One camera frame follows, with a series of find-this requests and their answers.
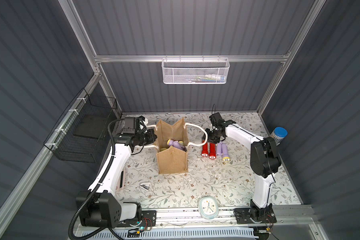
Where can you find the mint green alarm clock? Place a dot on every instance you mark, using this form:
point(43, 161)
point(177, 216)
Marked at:
point(208, 207)

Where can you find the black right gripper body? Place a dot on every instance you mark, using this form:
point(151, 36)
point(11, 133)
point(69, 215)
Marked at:
point(213, 135)

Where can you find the black wire basket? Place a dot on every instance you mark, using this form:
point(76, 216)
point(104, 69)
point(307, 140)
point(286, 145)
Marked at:
point(82, 136)

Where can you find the purple flashlight upper row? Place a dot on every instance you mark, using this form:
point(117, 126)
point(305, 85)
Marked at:
point(219, 151)

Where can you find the brown burlap tote bag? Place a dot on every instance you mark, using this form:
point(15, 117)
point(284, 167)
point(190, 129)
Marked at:
point(173, 160)

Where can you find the floral table mat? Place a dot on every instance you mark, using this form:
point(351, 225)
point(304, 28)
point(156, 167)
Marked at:
point(231, 183)

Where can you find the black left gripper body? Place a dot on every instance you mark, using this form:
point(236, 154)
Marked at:
point(150, 136)

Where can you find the white vented strip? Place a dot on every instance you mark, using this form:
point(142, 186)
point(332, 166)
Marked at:
point(190, 234)

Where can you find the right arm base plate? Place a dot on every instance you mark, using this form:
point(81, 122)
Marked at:
point(254, 216)

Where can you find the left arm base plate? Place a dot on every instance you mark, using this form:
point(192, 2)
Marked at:
point(145, 218)

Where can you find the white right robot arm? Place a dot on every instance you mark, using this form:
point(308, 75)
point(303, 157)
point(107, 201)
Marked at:
point(264, 160)

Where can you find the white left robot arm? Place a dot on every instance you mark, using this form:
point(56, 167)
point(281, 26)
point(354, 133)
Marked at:
point(98, 207)

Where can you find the white wire mesh basket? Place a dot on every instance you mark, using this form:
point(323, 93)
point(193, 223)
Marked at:
point(177, 71)

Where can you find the markers in white basket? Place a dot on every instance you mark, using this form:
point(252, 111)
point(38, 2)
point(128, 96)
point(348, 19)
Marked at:
point(209, 79)

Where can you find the purple flashlight upper small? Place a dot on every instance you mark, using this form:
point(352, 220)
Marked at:
point(225, 153)

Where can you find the steel bottle blue cap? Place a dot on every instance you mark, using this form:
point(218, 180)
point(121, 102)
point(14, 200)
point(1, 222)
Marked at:
point(279, 134)

